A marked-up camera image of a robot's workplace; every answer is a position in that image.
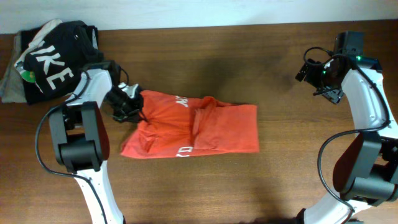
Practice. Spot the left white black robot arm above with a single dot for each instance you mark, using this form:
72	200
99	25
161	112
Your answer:
79	137

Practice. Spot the grey beige folded garment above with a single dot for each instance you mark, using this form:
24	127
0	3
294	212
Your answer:
12	90

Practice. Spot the black folded garment underneath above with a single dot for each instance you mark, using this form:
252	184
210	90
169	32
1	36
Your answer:
34	96

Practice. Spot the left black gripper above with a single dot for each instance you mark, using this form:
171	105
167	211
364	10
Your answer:
135	113

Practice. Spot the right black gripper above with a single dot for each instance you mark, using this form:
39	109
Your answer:
333	95

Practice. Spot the white green printed folded garment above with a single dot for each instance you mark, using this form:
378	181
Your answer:
30	66

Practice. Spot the black folded shirt white letters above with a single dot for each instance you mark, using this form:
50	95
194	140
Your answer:
62	59

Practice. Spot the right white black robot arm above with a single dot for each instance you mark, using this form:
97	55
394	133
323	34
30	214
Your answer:
365	175

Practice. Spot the red orange t-shirt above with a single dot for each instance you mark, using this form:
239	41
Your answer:
177	126

